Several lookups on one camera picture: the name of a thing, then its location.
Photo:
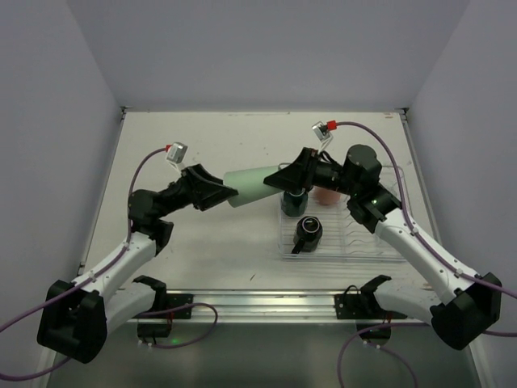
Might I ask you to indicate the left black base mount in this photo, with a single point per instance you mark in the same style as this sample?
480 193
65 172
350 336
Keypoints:
162 300

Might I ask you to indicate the light green plastic cup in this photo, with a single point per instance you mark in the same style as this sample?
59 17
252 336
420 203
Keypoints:
249 185

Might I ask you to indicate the pink plastic cup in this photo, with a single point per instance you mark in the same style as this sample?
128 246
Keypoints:
326 197

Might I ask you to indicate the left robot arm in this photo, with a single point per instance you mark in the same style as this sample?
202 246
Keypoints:
79 315

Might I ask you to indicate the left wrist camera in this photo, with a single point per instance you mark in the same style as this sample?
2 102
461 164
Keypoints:
175 154

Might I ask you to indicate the clear plastic dish rack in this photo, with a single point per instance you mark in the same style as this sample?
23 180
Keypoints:
343 239

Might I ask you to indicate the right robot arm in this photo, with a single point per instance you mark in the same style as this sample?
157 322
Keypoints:
461 304

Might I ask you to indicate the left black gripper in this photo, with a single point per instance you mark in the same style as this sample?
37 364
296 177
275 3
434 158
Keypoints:
193 187

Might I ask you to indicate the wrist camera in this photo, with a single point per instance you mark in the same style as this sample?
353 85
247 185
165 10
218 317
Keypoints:
175 154
323 131

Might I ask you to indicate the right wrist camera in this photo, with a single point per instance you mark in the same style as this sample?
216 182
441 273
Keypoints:
323 131

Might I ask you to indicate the black ceramic mug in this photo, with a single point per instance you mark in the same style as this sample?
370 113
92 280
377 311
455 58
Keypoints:
308 234

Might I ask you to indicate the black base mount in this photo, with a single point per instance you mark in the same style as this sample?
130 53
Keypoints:
359 302
162 300

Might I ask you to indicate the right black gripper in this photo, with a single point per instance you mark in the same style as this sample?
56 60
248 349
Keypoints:
308 169

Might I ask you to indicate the aluminium mounting rail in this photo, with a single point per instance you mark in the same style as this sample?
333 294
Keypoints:
314 306

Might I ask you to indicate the teal ceramic mug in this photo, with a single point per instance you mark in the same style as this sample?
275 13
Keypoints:
294 205

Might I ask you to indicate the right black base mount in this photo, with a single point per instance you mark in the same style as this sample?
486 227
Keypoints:
359 302

